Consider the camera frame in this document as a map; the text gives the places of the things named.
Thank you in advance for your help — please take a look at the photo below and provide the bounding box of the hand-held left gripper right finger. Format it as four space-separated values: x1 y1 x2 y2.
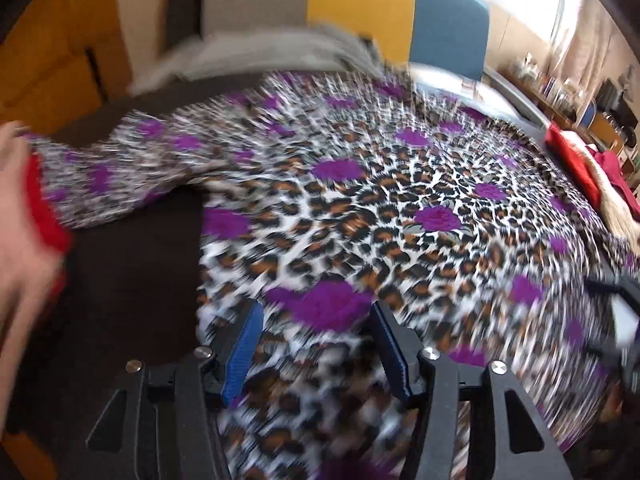
370 301 576 480

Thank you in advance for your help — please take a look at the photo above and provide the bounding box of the patterned beige curtain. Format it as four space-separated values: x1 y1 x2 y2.
550 0 623 81

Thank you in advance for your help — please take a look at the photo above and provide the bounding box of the cream knitted sweater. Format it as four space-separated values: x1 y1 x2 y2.
590 160 640 248

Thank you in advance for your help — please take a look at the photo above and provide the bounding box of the red fuzzy sweater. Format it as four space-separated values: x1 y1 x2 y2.
545 125 601 206

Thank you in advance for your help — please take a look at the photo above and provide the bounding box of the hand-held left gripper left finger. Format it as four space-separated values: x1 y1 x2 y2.
85 299 264 480

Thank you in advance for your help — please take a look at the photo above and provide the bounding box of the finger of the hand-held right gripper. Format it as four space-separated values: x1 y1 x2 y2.
582 272 640 361

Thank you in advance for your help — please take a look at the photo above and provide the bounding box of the white printed cushion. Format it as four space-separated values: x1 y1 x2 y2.
410 62 481 92

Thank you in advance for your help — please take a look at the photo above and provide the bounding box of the small red cloth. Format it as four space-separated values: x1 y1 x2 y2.
27 154 73 256

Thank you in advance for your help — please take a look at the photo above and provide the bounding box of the dark red garment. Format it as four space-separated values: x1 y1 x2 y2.
585 142 637 196

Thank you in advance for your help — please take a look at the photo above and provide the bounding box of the orange wooden wardrobe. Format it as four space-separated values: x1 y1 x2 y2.
0 0 171 136

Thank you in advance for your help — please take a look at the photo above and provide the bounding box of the wooden side table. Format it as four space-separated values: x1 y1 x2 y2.
500 60 621 133

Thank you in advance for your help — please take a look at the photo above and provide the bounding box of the leopard print garment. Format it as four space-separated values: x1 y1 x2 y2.
30 72 631 480

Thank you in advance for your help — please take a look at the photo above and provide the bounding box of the group of jars and bottles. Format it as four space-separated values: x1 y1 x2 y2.
510 52 586 111

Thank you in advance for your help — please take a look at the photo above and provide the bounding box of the pink cloth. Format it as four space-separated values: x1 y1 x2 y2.
0 120 66 361

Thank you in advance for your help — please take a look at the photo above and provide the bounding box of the grey garment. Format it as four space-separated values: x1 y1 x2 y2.
127 25 386 96

